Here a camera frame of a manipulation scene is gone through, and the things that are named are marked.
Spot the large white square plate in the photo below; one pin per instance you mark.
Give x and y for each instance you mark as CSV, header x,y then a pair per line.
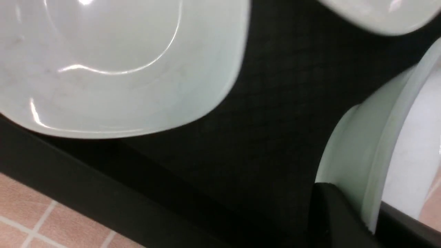
x,y
386,17

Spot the pink checkered tablecloth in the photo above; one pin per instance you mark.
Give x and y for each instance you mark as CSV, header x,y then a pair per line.
x,y
29,219

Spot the small white bowl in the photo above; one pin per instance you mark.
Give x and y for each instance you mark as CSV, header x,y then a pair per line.
x,y
100,69
357,156

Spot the black serving tray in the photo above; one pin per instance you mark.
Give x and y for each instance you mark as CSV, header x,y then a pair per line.
x,y
242,175

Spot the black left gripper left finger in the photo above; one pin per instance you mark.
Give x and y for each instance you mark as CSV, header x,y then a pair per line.
x,y
333,223

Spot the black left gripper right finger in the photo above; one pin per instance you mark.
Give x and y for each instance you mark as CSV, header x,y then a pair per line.
x,y
398,230

